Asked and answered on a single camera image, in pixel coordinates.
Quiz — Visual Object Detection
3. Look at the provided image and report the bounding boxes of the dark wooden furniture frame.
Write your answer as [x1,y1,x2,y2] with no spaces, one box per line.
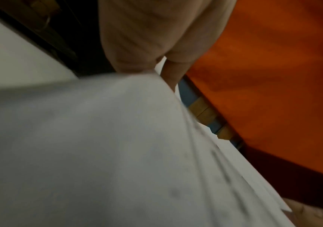
[0,0,115,79]

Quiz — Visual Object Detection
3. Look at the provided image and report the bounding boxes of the stack of white paper sheets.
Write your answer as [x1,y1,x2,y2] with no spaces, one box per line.
[0,71,293,227]

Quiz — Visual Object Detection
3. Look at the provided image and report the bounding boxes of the blue and wooden striped board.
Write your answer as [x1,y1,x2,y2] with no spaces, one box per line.
[177,76,246,153]

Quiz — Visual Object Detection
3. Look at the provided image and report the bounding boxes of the person's left hand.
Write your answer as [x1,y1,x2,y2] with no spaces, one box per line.
[98,0,238,92]

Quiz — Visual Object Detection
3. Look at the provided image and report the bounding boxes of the orange cloth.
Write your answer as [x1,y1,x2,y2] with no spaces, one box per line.
[183,0,323,181]

